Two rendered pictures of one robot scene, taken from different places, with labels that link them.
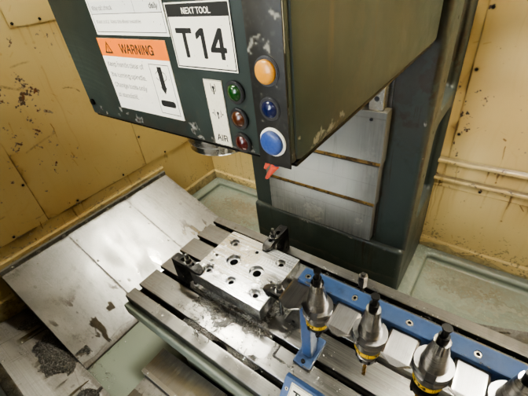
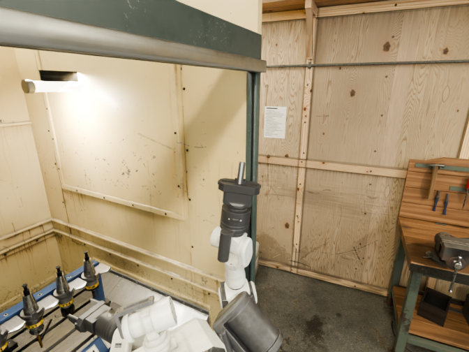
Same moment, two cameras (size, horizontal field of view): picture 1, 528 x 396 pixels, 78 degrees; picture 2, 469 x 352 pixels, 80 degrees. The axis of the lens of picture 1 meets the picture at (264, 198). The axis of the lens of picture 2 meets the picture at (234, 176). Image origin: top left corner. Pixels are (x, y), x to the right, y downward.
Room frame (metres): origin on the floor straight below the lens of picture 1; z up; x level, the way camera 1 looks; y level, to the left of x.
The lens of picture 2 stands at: (-0.18, 0.73, 1.95)
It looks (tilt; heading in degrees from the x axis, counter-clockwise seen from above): 18 degrees down; 258
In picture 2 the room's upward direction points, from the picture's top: straight up
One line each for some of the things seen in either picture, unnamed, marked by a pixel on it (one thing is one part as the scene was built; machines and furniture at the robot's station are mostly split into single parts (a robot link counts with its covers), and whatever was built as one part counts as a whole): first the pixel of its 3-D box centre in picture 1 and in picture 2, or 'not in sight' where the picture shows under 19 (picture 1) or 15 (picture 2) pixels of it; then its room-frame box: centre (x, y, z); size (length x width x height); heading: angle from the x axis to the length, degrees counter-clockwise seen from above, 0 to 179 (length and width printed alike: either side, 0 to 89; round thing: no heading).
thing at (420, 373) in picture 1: (432, 366); (63, 292); (0.26, -0.25, 1.21); 0.06 x 0.06 x 0.03
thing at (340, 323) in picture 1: (342, 320); (14, 324); (0.37, -0.12, 1.21); 0.07 x 0.05 x 0.01; 140
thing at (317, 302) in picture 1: (317, 293); not in sight; (0.40, -0.08, 1.26); 0.04 x 0.04 x 0.07
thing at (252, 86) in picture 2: not in sight; (250, 225); (-0.47, -0.28, 1.40); 0.04 x 0.04 x 1.20; 50
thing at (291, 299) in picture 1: (295, 296); not in sight; (0.44, -0.04, 1.21); 0.07 x 0.05 x 0.01; 140
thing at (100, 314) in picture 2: not in sight; (102, 320); (0.10, -0.12, 1.18); 0.13 x 0.12 x 0.10; 50
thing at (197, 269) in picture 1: (189, 269); not in sight; (0.78, 0.28, 0.97); 0.13 x 0.03 x 0.15; 50
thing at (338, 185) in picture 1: (317, 168); not in sight; (1.03, -0.21, 1.16); 0.48 x 0.05 x 0.51; 50
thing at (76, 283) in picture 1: (144, 255); not in sight; (1.12, 0.59, 0.75); 0.89 x 0.67 x 0.26; 140
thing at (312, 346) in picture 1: (309, 320); not in sight; (0.48, -0.07, 1.05); 0.10 x 0.05 x 0.30; 140
